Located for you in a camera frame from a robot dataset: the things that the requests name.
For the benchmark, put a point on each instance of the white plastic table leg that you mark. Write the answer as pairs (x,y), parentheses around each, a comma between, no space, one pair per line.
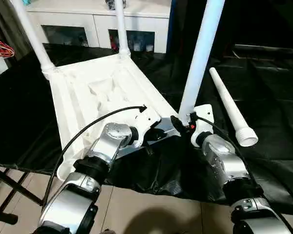
(122,29)
(200,61)
(31,31)
(232,107)

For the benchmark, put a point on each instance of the white plastic table top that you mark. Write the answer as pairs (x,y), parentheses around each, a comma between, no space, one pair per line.
(88,80)

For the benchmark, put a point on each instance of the black plastic mat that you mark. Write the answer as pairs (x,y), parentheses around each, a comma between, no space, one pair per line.
(271,122)

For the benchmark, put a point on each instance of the red bottle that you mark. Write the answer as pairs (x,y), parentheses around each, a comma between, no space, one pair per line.
(114,45)

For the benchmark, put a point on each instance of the large black box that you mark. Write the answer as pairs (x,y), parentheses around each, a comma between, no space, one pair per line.
(185,24)

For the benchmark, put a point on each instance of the black flat monitor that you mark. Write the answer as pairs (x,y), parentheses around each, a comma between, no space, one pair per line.
(271,50)

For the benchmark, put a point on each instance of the white cabinet with glass doors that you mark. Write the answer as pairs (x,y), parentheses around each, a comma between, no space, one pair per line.
(100,22)

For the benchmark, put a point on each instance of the black tangled bundle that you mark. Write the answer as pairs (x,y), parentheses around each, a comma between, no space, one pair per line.
(110,5)

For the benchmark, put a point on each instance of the grey curtain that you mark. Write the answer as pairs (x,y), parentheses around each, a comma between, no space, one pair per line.
(9,24)

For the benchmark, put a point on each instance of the black folding table frame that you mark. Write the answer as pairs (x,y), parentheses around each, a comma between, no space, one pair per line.
(14,185)

